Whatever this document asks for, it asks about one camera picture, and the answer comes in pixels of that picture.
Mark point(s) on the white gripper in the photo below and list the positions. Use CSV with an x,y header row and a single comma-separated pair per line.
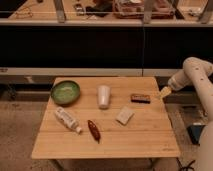
x,y
178,81

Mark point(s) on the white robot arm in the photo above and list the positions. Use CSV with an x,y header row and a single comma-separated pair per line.
x,y
196,71

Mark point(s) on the white sponge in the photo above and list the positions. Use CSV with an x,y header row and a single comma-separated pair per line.
x,y
124,115

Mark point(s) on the dark blue floor box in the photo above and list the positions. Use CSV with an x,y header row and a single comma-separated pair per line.
x,y
194,132

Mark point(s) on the white foam cup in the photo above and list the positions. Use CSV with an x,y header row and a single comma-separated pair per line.
x,y
103,93

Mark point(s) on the wooden table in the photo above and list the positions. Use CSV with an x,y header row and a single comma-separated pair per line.
x,y
148,133

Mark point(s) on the clear tray on shelf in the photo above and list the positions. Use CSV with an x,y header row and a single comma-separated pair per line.
x,y
136,9

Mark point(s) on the green bowl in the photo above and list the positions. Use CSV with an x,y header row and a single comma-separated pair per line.
x,y
65,92

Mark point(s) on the white plastic bottle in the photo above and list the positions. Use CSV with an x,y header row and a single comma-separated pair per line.
x,y
69,121

